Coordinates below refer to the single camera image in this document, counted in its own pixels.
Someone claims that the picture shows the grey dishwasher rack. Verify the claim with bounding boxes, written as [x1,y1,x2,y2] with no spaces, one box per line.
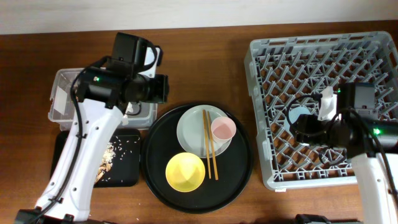
[244,31,397,192]

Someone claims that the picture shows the right wooden chopstick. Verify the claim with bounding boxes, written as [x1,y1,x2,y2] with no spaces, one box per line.
[206,111,219,180]

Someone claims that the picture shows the wooden chopstick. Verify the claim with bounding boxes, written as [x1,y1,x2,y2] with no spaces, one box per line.
[202,110,211,179]
[206,111,219,180]

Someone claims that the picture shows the white label on bin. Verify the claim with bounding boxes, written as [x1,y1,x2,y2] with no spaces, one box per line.
[53,86,68,115]

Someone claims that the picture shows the yellow bowl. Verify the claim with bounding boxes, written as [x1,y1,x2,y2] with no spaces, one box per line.
[165,152,206,193]

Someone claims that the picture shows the round black serving tray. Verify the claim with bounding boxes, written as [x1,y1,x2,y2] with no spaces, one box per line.
[141,101,254,213]

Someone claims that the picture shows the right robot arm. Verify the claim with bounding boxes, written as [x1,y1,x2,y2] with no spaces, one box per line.
[285,83,397,223]

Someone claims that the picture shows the black rectangular tray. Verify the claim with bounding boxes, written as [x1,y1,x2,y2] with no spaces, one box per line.
[50,127,142,189]

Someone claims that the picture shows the food scraps with rice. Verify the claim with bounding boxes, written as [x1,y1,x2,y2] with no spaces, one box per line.
[93,136,141,184]

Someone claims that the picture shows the left wooden chopstick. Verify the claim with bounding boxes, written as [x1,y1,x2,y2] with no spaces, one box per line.
[202,110,211,179]

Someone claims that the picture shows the white round plate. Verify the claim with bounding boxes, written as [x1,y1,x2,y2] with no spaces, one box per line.
[177,105,227,159]

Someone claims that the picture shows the blue cup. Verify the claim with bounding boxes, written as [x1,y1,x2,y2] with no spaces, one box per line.
[284,106,310,134]

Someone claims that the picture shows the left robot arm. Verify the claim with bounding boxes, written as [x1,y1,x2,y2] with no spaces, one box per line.
[15,32,169,223]

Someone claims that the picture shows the clear plastic waste bin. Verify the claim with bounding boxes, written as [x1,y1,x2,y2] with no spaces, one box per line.
[48,68,157,131]

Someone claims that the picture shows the pink cup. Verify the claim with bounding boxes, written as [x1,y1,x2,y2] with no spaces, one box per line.
[211,116,237,143]

